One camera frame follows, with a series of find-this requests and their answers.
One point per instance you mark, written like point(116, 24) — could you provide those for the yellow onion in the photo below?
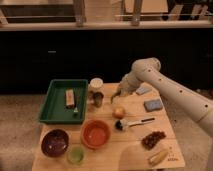
point(119, 112)

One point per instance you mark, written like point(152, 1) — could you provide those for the green plastic tray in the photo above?
point(54, 109)

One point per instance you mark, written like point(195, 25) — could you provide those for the blue sponge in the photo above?
point(153, 105)

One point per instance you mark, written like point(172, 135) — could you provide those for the wooden block in tray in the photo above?
point(70, 102)

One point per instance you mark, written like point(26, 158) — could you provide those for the small green cup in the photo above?
point(75, 154)

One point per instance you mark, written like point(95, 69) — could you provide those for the small green item in tray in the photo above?
point(75, 110)

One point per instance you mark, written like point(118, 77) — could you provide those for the wooden cutting board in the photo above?
point(136, 157)

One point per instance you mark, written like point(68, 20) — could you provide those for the black white dish brush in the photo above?
point(123, 124)

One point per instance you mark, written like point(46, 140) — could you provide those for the metal cup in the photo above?
point(98, 99)

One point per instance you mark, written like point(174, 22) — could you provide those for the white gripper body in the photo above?
point(124, 88)

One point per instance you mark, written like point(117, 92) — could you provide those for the corn cob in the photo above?
point(158, 157)

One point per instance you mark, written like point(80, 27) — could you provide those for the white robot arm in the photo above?
point(199, 108)

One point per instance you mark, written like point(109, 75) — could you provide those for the orange bowl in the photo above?
point(95, 134)

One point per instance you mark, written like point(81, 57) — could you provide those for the grey cloth pad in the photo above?
point(142, 90)

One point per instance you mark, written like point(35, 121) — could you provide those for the dark purple bowl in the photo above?
point(55, 143)

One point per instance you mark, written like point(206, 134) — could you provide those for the glass jar white lid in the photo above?
point(95, 85)

